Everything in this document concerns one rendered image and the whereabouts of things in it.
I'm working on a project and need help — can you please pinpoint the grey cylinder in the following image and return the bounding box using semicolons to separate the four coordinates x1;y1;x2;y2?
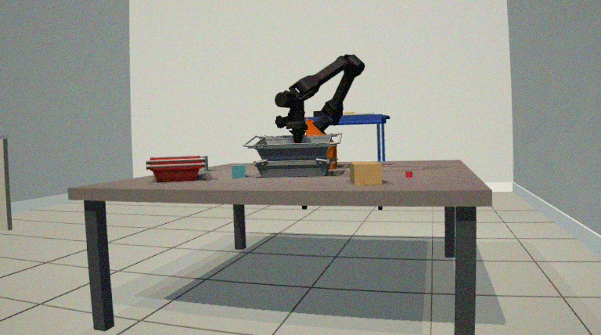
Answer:
199;156;208;172

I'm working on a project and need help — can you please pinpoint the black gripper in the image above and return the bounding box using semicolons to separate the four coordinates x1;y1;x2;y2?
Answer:
286;108;308;143

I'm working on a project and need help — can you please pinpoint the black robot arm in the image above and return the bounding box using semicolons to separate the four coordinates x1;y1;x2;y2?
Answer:
275;54;365;133

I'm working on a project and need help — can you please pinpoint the small teal block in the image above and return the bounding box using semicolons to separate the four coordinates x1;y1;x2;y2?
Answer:
232;164;246;178

